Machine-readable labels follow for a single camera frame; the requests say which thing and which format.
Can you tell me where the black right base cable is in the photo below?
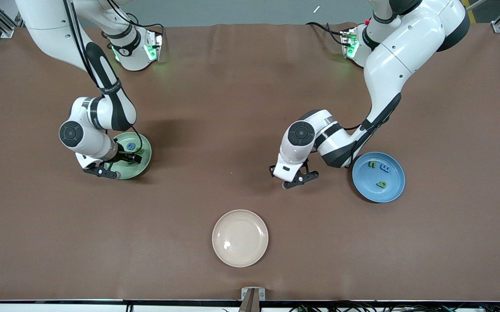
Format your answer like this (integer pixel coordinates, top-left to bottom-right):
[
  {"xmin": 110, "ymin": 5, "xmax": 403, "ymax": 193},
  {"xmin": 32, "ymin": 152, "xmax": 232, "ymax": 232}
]
[{"xmin": 122, "ymin": 13, "xmax": 166, "ymax": 37}]

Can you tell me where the grey metal camera bracket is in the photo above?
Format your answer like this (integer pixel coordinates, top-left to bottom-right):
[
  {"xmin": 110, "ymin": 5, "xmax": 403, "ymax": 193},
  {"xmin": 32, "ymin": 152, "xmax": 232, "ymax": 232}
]
[{"xmin": 238, "ymin": 287, "xmax": 266, "ymax": 312}]

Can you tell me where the light green plate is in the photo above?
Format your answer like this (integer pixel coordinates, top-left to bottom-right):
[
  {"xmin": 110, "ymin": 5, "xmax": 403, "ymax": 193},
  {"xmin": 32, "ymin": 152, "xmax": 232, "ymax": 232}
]
[{"xmin": 107, "ymin": 132, "xmax": 153, "ymax": 180}]

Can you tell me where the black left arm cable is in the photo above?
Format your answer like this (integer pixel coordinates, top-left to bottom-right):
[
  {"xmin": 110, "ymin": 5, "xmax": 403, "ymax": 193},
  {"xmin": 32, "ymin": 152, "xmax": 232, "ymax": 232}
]
[{"xmin": 315, "ymin": 91, "xmax": 402, "ymax": 169}]

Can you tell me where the black left base cable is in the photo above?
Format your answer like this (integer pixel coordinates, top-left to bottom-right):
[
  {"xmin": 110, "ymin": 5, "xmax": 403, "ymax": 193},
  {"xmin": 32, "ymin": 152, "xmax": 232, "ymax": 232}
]
[{"xmin": 305, "ymin": 22, "xmax": 347, "ymax": 46}]

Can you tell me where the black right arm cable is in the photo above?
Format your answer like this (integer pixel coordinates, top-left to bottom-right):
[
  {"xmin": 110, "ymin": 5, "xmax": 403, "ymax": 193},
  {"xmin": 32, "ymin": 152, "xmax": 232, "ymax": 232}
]
[{"xmin": 62, "ymin": 0, "xmax": 144, "ymax": 152}]

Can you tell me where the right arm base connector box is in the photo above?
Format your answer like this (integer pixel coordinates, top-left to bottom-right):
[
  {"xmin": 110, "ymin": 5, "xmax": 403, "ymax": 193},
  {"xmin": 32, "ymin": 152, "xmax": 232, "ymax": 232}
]
[{"xmin": 144, "ymin": 29, "xmax": 164, "ymax": 62}]

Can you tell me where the brown table cover sheet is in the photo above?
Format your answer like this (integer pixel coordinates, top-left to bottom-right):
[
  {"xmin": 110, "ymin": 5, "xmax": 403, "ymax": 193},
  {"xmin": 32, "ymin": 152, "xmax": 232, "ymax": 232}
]
[{"xmin": 0, "ymin": 23, "xmax": 500, "ymax": 302}]

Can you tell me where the blue plate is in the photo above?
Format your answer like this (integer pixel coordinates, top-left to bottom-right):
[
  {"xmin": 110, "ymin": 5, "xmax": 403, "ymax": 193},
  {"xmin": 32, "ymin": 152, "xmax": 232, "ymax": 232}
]
[{"xmin": 352, "ymin": 151, "xmax": 406, "ymax": 203}]

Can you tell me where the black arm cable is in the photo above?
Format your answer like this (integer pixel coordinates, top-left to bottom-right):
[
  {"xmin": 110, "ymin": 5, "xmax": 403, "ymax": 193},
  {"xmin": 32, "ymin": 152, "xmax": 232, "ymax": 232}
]
[
  {"xmin": 315, "ymin": 91, "xmax": 402, "ymax": 169},
  {"xmin": 62, "ymin": 0, "xmax": 144, "ymax": 152}
]

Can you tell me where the black base cable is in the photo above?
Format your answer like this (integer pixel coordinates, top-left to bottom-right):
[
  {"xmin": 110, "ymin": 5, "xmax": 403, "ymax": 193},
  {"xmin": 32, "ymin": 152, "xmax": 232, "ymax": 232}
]
[
  {"xmin": 305, "ymin": 22, "xmax": 347, "ymax": 46},
  {"xmin": 122, "ymin": 13, "xmax": 166, "ymax": 37}
]

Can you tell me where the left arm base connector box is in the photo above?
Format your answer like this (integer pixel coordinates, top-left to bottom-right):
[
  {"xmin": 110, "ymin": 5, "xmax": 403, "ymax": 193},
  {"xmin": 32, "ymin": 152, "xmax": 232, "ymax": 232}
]
[{"xmin": 341, "ymin": 27, "xmax": 361, "ymax": 60}]

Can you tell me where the beige plate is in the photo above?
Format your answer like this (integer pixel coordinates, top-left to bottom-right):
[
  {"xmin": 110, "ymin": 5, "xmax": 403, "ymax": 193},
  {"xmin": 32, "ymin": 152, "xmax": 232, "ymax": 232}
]
[{"xmin": 212, "ymin": 209, "xmax": 269, "ymax": 268}]

